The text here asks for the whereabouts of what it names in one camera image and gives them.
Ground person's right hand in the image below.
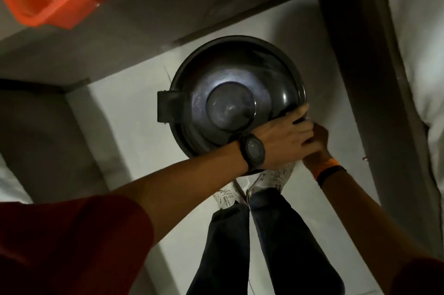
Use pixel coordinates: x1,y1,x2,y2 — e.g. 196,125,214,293
302,123,331,170

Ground person's left hand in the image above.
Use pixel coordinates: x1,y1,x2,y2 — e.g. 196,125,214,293
256,103,325,171

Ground dark round lidded bin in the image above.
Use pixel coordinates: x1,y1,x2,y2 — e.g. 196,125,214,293
157,35,308,159

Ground person's right forearm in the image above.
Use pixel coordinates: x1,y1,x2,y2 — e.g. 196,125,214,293
317,166,444,286

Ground person's left forearm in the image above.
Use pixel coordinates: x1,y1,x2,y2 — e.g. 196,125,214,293
111,142,251,247

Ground black wrist watch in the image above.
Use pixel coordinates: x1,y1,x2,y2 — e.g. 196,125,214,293
238,133,266,173

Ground orange and black wristband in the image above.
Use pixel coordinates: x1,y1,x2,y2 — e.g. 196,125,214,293
313,158,347,188

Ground white right shoe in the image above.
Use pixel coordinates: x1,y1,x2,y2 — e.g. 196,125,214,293
246,162,296,202

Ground white shoe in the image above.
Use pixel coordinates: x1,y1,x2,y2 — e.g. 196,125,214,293
212,182,244,207
246,162,296,202

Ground white left shoe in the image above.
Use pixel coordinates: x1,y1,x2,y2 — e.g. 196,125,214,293
212,182,244,207

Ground dark blue jeans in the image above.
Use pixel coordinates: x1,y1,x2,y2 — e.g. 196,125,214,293
187,188,346,295

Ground white mattress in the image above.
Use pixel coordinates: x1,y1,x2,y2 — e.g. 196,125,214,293
378,0,444,209

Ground grey table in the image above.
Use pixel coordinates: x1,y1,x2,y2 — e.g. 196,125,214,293
0,0,314,88

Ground grey cabinet block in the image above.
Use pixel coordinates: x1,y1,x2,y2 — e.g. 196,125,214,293
0,79,110,204

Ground red shirt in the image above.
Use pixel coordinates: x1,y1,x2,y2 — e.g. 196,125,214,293
0,195,444,295

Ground grey bed frame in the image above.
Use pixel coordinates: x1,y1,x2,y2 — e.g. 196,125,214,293
312,0,444,259

